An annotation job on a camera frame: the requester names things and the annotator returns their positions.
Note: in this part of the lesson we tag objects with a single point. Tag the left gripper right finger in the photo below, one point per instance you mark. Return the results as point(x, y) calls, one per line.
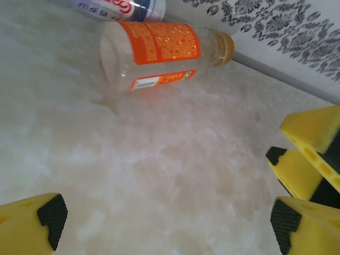
point(313, 228)

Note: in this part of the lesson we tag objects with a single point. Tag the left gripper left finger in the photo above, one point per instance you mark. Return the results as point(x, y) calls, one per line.
point(21, 228)

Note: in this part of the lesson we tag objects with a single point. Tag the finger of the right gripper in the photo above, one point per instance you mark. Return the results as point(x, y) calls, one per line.
point(295, 172)
point(310, 132)

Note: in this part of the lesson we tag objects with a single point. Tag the orange label bottle brown cap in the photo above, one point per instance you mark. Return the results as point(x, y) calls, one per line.
point(164, 42)

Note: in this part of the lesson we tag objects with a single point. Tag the clear bottle purple white label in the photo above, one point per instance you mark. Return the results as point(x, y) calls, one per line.
point(119, 10)

